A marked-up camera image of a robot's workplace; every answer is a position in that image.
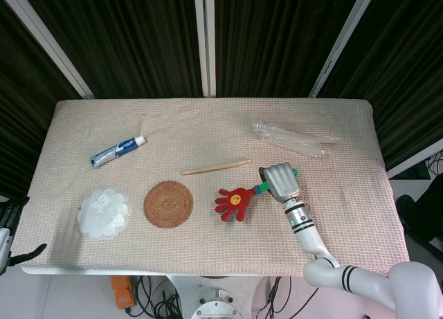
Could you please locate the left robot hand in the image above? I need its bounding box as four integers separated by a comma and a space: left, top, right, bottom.
0, 196, 48, 268

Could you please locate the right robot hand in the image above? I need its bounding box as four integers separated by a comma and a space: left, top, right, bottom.
259, 162, 301, 202

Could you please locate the red hand clapper toy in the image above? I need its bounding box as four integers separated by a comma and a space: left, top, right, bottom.
214, 167, 299, 224

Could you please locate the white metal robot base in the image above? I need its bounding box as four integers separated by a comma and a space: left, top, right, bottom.
162, 275, 267, 319

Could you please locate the orange tool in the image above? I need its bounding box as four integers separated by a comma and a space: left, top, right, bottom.
110, 275, 134, 309

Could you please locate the clear plastic bag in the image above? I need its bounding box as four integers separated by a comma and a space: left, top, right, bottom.
251, 119, 340, 160

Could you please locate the wooden stick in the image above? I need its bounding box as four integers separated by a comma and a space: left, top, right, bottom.
181, 158, 253, 176

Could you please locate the beige waffle tablecloth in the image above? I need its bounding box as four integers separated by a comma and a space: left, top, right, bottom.
13, 98, 406, 278

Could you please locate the white plastic flower lid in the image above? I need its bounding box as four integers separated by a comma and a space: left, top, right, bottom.
78, 188, 133, 243

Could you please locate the round woven brown coaster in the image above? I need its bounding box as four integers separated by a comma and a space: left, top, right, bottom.
143, 180, 194, 229

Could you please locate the blue white toothpaste tube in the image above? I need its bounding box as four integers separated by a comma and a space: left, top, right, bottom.
90, 134, 146, 168

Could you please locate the black curtain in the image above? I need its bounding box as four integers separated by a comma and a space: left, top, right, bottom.
0, 0, 443, 197

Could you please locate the black cable bundle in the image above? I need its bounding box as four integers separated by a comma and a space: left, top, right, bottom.
264, 275, 293, 319
126, 275, 181, 319

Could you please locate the white frame post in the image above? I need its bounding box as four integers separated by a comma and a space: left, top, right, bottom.
308, 0, 381, 98
386, 147, 443, 180
192, 0, 217, 98
0, 0, 95, 99

